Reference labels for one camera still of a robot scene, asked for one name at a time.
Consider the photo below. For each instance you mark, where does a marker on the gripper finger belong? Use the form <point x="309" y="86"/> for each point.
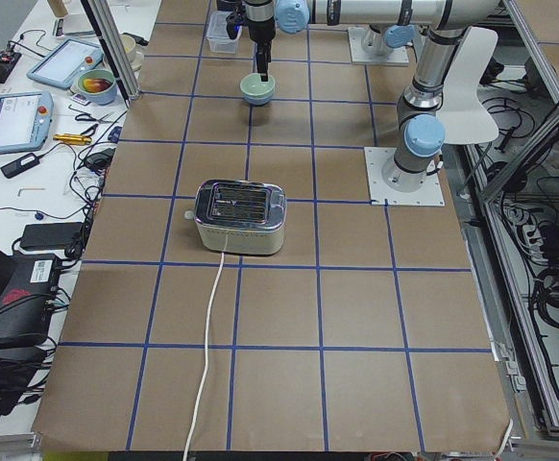
<point x="262" y="69"/>

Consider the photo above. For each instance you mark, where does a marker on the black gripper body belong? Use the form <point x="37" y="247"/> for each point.
<point x="260" y="28"/>

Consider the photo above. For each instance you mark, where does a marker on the green bowl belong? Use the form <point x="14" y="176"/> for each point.
<point x="251" y="83"/>

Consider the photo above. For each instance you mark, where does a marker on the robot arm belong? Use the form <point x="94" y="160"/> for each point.
<point x="256" y="8"/>
<point x="421" y="89"/>

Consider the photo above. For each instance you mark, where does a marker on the blue bowl with fruit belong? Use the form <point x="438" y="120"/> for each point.
<point x="98" y="86"/>

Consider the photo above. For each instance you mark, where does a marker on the clear plastic food container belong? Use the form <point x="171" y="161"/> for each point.
<point x="218" y="39"/>

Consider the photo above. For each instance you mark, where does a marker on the cream and chrome toaster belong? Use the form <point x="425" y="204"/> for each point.
<point x="240" y="217"/>

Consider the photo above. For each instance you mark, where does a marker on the scissors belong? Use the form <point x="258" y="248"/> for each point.
<point x="89" y="117"/>

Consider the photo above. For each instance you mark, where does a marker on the upper teach pendant tablet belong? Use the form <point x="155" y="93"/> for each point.
<point x="68" y="60"/>

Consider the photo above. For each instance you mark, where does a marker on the teach pendant tablet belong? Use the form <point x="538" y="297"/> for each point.
<point x="25" y="120"/>
<point x="68" y="60"/>

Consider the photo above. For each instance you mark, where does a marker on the white chair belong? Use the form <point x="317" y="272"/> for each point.
<point x="465" y="119"/>

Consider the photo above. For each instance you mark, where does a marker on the lower teach pendant tablet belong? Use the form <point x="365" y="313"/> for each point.
<point x="25" y="120"/>

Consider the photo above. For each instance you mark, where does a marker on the black power adapter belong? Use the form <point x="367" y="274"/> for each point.
<point x="20" y="165"/>

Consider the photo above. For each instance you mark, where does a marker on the black power brick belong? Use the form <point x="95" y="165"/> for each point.
<point x="52" y="236"/>

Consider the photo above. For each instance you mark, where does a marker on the black red computer case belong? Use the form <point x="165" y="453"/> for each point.
<point x="25" y="311"/>

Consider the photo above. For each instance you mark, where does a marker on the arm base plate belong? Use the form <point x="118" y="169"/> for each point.
<point x="390" y="186"/>
<point x="380" y="46"/>

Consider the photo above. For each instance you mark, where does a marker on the aluminium frame post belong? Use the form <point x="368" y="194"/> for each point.
<point x="104" y="27"/>

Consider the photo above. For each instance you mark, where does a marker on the yellow handled tool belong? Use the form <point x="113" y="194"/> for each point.
<point x="73" y="139"/>

